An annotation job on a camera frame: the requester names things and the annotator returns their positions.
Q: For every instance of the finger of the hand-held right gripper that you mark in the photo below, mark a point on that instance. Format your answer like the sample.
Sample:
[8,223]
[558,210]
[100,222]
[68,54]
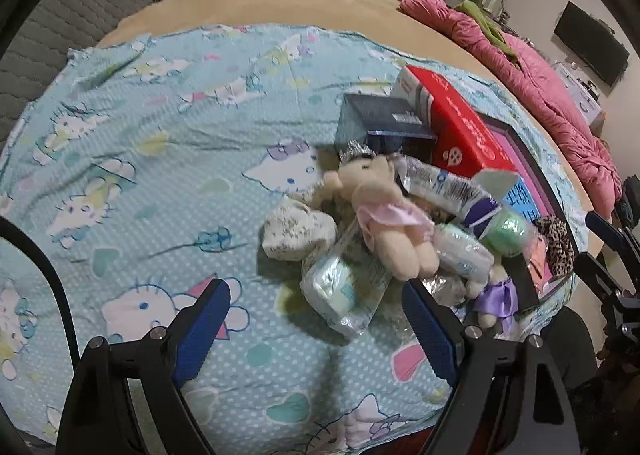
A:
[600,223]
[597,277]

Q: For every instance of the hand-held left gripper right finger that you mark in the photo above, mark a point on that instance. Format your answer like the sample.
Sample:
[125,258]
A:
[430,335]

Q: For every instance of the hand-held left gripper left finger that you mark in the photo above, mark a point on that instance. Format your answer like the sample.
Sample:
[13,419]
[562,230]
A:
[200,330]

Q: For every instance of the pink book black border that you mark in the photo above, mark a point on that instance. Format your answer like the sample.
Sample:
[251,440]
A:
[520,150]

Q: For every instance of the beige teddy bear pink dress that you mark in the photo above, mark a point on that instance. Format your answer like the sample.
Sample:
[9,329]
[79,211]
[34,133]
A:
[385,205]

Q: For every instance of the black bag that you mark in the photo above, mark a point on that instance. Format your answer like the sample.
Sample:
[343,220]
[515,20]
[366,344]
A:
[631,202]

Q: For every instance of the leopard print scrunchie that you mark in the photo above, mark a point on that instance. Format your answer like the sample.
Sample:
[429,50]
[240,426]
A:
[557,245]

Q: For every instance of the salmon pink packet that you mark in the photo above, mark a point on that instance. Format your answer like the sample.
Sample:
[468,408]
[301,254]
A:
[537,262]

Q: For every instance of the small teddy bear purple dress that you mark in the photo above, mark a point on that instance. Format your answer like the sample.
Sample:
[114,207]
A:
[495,295]

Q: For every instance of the white wrapped roll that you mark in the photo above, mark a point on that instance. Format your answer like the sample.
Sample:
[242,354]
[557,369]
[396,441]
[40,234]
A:
[462,250]

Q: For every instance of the green wrapped roll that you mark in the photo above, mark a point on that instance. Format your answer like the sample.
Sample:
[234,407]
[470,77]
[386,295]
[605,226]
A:
[507,232]

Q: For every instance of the clear tissue pack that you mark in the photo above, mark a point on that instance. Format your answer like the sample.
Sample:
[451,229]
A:
[340,285]

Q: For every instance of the red cloth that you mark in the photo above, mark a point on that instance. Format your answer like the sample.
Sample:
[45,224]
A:
[425,441]

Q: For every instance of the white drawer cabinet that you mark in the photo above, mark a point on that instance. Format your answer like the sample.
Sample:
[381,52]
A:
[577,90]

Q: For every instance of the pink comforter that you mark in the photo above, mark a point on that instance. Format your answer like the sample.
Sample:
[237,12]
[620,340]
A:
[540,95]

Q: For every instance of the white purple tube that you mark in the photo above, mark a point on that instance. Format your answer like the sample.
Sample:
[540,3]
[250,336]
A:
[445,185]

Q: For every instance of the red and white box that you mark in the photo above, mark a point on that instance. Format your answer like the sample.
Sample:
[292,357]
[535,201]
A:
[460,125]

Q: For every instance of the light blue cat printed blanket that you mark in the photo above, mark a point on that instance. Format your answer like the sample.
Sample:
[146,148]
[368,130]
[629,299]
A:
[175,160]

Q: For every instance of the green cloth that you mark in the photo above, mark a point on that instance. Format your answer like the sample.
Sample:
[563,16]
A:
[492,30]

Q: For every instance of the dark blue box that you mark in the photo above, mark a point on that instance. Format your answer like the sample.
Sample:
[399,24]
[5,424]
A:
[370,117]

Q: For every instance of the beige bed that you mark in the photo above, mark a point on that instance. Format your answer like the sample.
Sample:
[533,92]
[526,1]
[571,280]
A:
[300,5]

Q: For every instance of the grey quilted headboard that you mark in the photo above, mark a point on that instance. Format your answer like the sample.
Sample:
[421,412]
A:
[75,10]

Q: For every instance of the black wall television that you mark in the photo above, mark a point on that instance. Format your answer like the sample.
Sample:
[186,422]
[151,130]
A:
[590,42]

